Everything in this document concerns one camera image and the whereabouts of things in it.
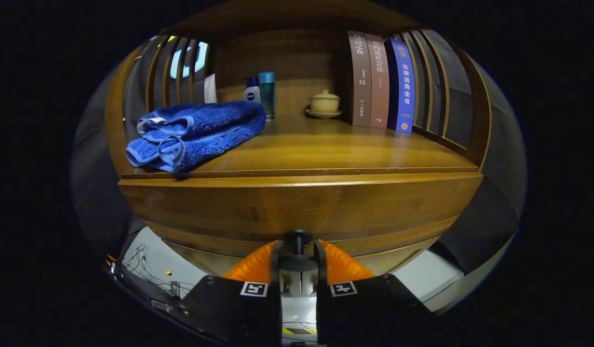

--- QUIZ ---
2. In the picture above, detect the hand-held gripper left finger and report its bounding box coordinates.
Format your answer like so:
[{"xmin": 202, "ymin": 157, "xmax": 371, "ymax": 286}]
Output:
[{"xmin": 181, "ymin": 240, "xmax": 283, "ymax": 347}]

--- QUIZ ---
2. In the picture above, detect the white card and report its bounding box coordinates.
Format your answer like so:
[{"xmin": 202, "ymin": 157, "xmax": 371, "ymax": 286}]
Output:
[{"xmin": 204, "ymin": 73, "xmax": 218, "ymax": 104}]

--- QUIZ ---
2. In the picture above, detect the blue folded towel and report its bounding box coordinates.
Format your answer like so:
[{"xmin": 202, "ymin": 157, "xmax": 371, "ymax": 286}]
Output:
[{"xmin": 126, "ymin": 100, "xmax": 267, "ymax": 174}]

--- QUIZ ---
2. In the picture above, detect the teal translucent bottle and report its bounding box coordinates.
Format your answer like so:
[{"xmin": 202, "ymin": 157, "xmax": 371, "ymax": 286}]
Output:
[{"xmin": 258, "ymin": 72, "xmax": 276, "ymax": 120}]

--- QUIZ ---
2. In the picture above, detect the wooden cabinet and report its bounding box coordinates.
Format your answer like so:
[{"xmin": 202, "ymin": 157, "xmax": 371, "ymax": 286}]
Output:
[{"xmin": 104, "ymin": 0, "xmax": 493, "ymax": 290}]

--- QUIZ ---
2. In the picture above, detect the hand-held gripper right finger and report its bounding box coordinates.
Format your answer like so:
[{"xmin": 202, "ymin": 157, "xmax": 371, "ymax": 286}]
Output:
[{"xmin": 314, "ymin": 239, "xmax": 437, "ymax": 347}]

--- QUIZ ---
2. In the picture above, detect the wooden drawer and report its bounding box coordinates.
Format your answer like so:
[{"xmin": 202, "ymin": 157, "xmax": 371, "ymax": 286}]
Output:
[{"xmin": 119, "ymin": 173, "xmax": 485, "ymax": 273}]

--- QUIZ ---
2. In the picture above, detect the white bottle with blue cap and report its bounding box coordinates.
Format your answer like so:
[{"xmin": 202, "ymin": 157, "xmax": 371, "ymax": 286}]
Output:
[{"xmin": 243, "ymin": 76, "xmax": 262, "ymax": 104}]

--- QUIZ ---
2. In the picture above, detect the beige lidded teacup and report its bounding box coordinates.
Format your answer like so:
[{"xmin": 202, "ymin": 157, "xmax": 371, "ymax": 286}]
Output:
[{"xmin": 309, "ymin": 89, "xmax": 341, "ymax": 114}]

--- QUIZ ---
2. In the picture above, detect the beige saucer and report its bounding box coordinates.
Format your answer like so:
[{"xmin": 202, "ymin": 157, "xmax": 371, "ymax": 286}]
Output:
[{"xmin": 305, "ymin": 108, "xmax": 343, "ymax": 120}]

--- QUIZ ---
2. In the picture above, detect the reddish brown book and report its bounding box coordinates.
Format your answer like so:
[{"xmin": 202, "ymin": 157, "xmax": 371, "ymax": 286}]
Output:
[{"xmin": 364, "ymin": 34, "xmax": 390, "ymax": 129}]

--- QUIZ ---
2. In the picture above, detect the blue book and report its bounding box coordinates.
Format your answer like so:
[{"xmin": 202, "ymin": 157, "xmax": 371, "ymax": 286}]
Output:
[{"xmin": 384, "ymin": 38, "xmax": 416, "ymax": 133}]

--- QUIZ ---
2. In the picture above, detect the wooden countertop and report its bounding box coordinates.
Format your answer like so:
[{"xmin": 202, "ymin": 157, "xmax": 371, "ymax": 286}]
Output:
[{"xmin": 121, "ymin": 113, "xmax": 480, "ymax": 180}]

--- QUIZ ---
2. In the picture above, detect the dark brown book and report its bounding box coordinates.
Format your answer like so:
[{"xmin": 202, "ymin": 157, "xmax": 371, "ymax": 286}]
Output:
[{"xmin": 348, "ymin": 31, "xmax": 372, "ymax": 127}]

